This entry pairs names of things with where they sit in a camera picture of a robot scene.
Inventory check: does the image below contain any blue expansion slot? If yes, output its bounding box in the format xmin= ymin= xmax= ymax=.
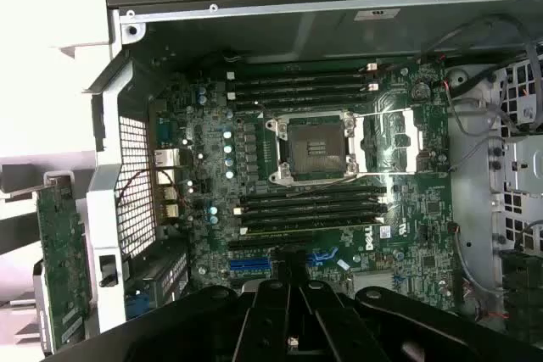
xmin=230 ymin=253 xmax=340 ymax=279

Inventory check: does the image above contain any green Dell motherboard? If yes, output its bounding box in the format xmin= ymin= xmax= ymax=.
xmin=148 ymin=56 xmax=462 ymax=323

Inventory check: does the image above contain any long black expansion slot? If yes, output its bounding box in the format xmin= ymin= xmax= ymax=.
xmin=227 ymin=239 xmax=311 ymax=253

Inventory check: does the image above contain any grey thin wire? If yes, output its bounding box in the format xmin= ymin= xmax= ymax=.
xmin=448 ymin=81 xmax=510 ymax=179

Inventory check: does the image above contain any green RAM stick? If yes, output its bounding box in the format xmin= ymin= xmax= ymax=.
xmin=237 ymin=226 xmax=383 ymax=239

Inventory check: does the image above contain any perforated metal disk bay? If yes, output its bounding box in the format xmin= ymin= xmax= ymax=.
xmin=487 ymin=54 xmax=543 ymax=261

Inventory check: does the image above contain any red and black twisted wire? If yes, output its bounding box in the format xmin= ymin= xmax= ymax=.
xmin=115 ymin=168 xmax=194 ymax=211

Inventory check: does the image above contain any CPU socket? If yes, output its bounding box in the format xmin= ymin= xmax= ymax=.
xmin=265 ymin=112 xmax=357 ymax=187

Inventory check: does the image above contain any black case latch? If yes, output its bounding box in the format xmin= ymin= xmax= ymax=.
xmin=97 ymin=253 xmax=119 ymax=289

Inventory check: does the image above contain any grey metal PC case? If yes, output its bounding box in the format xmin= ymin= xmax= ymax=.
xmin=82 ymin=0 xmax=543 ymax=362

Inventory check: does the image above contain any grey parts rack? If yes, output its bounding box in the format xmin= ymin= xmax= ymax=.
xmin=0 ymin=161 xmax=56 ymax=362

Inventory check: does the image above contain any silver coin cell battery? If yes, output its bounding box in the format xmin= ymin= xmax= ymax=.
xmin=411 ymin=81 xmax=432 ymax=103

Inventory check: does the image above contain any silver ethernet port block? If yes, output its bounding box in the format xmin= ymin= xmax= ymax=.
xmin=154 ymin=148 xmax=179 ymax=169
xmin=155 ymin=168 xmax=178 ymax=186

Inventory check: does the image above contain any grey looped wire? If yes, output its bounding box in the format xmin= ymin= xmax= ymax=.
xmin=418 ymin=13 xmax=543 ymax=67

